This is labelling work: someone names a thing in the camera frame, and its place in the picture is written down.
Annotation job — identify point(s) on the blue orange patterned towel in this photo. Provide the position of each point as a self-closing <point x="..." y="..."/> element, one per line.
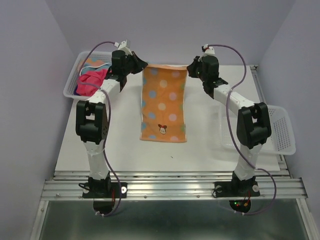
<point x="94" y="65"/>

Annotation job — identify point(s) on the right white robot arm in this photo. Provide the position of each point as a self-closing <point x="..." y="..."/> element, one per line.
<point x="252" y="130"/>

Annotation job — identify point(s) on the pink towel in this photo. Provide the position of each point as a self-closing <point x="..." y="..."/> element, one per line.
<point x="87" y="82"/>

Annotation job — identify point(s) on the white basket at right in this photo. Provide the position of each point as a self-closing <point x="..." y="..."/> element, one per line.
<point x="282" y="139"/>

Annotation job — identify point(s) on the aluminium mounting rail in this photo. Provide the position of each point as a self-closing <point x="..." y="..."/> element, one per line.
<point x="171" y="185"/>

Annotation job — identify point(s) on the white basket at left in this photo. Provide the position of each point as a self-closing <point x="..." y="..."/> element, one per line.
<point x="72" y="81"/>

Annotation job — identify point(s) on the orange polka dot towel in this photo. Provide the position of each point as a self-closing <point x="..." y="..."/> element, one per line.
<point x="162" y="104"/>

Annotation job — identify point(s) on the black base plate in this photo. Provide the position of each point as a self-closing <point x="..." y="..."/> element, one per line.
<point x="226" y="189"/>
<point x="114" y="192"/>

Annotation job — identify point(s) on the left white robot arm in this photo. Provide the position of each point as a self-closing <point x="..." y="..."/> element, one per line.
<point x="92" y="124"/>

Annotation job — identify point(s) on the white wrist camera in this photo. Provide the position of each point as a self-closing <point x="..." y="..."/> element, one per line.
<point x="123" y="46"/>
<point x="207" y="51"/>

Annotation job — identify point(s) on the white basket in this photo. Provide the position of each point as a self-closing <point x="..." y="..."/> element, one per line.
<point x="282" y="139"/>
<point x="72" y="81"/>

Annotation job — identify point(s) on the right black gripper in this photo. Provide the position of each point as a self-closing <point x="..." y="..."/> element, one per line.
<point x="191" y="67"/>

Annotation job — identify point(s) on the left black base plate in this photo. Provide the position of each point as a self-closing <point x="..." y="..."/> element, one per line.
<point x="114" y="192"/>

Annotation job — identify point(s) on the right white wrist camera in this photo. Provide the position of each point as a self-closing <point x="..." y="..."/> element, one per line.
<point x="207" y="51"/>

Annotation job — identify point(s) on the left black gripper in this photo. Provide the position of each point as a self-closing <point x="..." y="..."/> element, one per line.
<point x="140" y="63"/>

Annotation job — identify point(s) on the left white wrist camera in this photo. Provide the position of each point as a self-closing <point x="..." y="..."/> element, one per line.
<point x="123" y="46"/>

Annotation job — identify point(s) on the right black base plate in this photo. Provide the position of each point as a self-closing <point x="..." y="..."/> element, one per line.
<point x="226" y="189"/>

